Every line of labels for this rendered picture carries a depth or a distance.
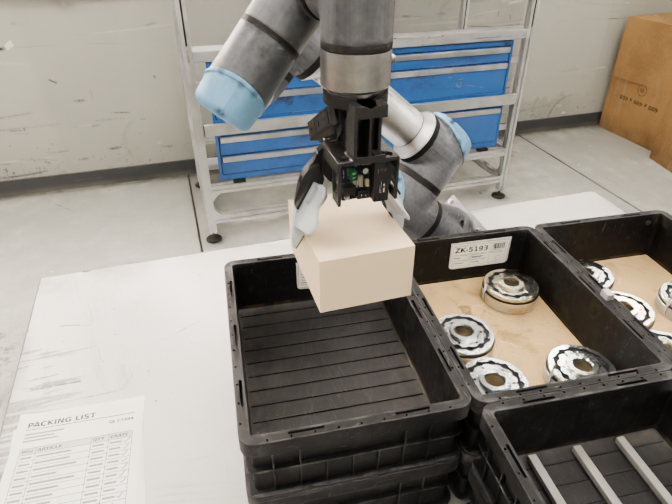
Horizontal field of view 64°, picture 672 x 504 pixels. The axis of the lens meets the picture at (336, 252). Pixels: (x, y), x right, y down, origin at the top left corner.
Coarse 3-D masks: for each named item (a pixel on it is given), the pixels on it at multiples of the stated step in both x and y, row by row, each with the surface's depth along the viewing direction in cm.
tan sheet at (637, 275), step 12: (600, 264) 113; (612, 264) 113; (624, 264) 113; (636, 264) 113; (648, 264) 113; (624, 276) 109; (636, 276) 109; (648, 276) 109; (660, 276) 109; (612, 288) 106; (624, 288) 106; (636, 288) 106; (648, 288) 106; (648, 300) 103; (660, 324) 97
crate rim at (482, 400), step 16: (416, 240) 102; (432, 240) 102; (448, 240) 103; (544, 240) 102; (560, 256) 97; (576, 272) 93; (416, 288) 89; (592, 288) 89; (608, 304) 86; (432, 320) 83; (624, 320) 83; (640, 336) 80; (448, 352) 77; (656, 352) 77; (464, 368) 74; (640, 368) 74; (656, 368) 74; (544, 384) 72; (560, 384) 72; (576, 384) 72; (592, 384) 72; (480, 400) 69; (496, 400) 69
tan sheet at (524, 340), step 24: (432, 288) 106; (456, 288) 106; (480, 288) 106; (456, 312) 100; (480, 312) 100; (528, 312) 100; (552, 312) 100; (504, 336) 94; (528, 336) 94; (552, 336) 94; (504, 360) 89; (528, 360) 89
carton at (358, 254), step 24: (336, 216) 71; (360, 216) 71; (384, 216) 71; (312, 240) 66; (336, 240) 66; (360, 240) 66; (384, 240) 66; (408, 240) 66; (312, 264) 66; (336, 264) 63; (360, 264) 64; (384, 264) 65; (408, 264) 66; (312, 288) 68; (336, 288) 65; (360, 288) 66; (384, 288) 67; (408, 288) 68
